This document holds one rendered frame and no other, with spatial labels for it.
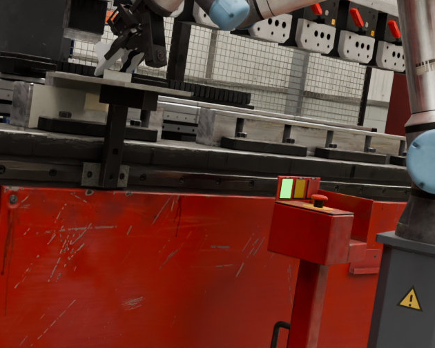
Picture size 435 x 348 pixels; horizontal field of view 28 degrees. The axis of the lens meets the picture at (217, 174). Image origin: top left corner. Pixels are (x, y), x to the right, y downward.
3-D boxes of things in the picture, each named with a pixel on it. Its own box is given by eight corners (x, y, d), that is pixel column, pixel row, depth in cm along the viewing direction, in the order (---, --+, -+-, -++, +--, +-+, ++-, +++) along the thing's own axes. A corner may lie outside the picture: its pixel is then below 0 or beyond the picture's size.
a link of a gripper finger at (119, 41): (111, 59, 186) (140, 32, 184) (114, 65, 185) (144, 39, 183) (99, 52, 182) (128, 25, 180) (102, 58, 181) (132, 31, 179)
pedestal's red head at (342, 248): (325, 266, 194) (337, 187, 193) (266, 250, 204) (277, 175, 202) (364, 260, 211) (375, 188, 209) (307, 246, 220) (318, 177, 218)
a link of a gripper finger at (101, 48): (85, 60, 189) (116, 32, 187) (98, 79, 186) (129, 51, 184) (77, 56, 186) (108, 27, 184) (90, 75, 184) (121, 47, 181)
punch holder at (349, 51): (342, 56, 254) (351, 1, 253) (319, 55, 260) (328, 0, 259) (371, 63, 265) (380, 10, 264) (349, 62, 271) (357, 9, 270)
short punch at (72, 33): (65, 36, 189) (72, -7, 189) (61, 36, 191) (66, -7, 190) (102, 44, 196) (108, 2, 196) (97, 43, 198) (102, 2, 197)
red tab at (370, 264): (353, 274, 254) (357, 250, 254) (347, 273, 256) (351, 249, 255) (382, 272, 265) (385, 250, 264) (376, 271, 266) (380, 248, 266)
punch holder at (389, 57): (380, 66, 269) (389, 13, 268) (358, 64, 275) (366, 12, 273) (406, 72, 280) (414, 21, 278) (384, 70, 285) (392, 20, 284)
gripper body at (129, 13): (128, 29, 191) (159, -12, 185) (146, 56, 187) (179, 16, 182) (103, 23, 185) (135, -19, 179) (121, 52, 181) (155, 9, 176)
